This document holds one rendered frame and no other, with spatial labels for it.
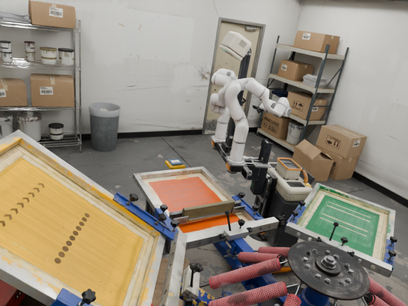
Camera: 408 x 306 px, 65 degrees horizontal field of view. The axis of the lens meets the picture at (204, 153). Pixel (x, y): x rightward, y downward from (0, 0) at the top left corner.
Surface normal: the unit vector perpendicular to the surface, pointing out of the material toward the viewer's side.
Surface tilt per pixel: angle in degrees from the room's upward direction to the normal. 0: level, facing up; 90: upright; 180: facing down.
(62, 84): 87
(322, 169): 90
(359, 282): 0
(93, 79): 90
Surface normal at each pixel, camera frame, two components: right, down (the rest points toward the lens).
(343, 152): -0.83, 0.10
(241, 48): 0.22, 0.41
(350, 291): 0.14, -0.91
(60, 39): 0.47, 0.40
